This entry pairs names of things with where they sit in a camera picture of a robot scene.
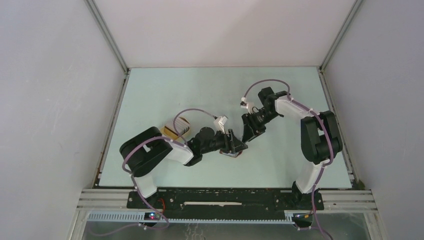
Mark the aluminium frame rail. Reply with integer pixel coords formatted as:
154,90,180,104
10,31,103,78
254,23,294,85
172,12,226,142
76,188,378,214

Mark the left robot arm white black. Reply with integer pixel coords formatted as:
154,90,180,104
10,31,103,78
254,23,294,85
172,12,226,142
119,126,248,208

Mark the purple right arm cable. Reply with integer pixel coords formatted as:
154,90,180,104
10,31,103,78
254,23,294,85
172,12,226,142
245,78,335,240

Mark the white toothed cable duct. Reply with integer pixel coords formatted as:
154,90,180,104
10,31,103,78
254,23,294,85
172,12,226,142
86,211,294,224

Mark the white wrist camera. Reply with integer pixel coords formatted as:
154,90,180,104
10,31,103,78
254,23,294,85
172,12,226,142
213,115,228,134
240,97,254,112

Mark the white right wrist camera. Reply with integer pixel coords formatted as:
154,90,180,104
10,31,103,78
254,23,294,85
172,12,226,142
240,97,254,112

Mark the brown leather card holder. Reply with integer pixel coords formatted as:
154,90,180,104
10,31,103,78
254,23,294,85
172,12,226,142
219,150,243,158

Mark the stack of credit cards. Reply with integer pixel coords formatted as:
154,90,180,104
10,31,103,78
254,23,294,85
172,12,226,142
164,117,191,135

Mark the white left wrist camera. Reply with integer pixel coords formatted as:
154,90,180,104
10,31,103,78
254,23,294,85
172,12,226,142
213,115,228,134

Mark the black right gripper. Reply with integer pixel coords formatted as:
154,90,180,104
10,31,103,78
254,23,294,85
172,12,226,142
241,108,280,143

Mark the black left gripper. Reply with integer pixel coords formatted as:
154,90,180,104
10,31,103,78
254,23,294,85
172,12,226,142
200,128,247,155

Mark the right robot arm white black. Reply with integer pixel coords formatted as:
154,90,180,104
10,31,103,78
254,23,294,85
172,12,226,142
240,87,343,209

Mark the beige oval card tray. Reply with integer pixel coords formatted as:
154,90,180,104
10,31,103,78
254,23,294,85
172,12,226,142
159,116,191,140

